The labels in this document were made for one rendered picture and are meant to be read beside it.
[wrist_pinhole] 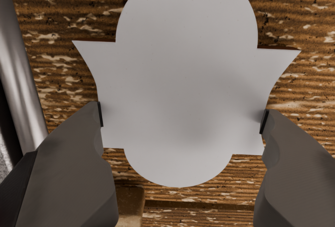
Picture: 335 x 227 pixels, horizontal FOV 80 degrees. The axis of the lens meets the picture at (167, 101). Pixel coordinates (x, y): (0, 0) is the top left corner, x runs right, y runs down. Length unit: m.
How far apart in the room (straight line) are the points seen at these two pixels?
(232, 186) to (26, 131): 0.18
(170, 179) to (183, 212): 0.05
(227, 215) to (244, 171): 0.05
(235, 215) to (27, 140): 0.19
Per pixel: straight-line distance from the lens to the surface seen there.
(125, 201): 0.17
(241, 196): 0.20
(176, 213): 0.21
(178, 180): 0.16
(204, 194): 0.19
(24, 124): 0.20
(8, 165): 0.25
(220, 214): 0.21
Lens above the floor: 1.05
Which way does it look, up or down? 64 degrees down
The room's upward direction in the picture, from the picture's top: 176 degrees counter-clockwise
